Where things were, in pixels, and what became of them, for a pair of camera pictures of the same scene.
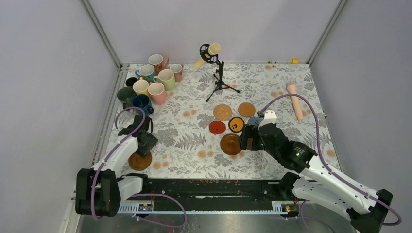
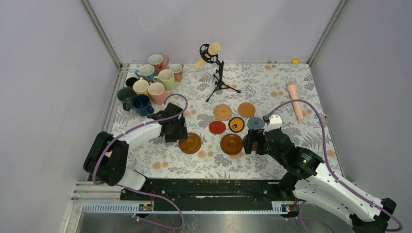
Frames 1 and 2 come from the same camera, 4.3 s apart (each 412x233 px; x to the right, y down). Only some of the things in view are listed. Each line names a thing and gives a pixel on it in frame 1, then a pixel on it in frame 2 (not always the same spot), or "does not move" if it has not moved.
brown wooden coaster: [139, 163] to [191, 144]
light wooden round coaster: [246, 109] does not move
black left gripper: [152, 141] to [181, 132]
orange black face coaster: [236, 124] does not move
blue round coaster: [254, 121] does not move
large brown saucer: [230, 144] does not move
